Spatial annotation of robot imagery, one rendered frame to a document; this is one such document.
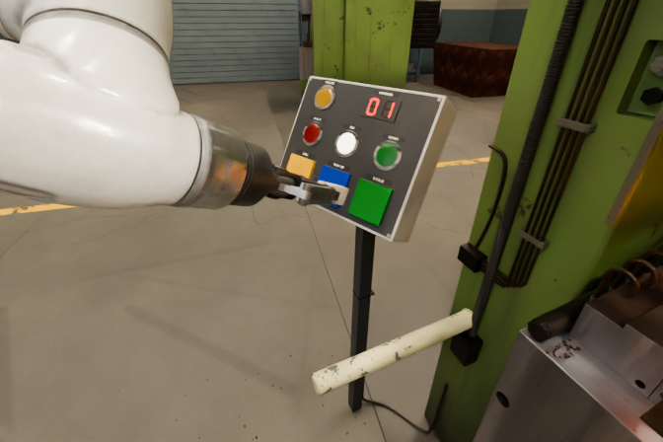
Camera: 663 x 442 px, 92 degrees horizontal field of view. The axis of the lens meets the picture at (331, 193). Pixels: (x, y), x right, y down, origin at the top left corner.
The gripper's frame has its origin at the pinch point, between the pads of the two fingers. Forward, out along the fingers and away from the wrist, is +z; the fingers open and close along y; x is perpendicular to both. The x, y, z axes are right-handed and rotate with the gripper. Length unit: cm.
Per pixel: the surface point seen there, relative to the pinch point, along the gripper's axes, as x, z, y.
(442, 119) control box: 18.6, 15.3, 7.0
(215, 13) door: 221, 315, -662
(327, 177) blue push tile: 1.5, 12.5, -11.4
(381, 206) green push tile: 0.0, 12.4, 2.9
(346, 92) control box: 20.0, 13.2, -14.5
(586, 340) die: -7.0, 17.2, 37.1
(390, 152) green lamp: 10.2, 12.8, 0.6
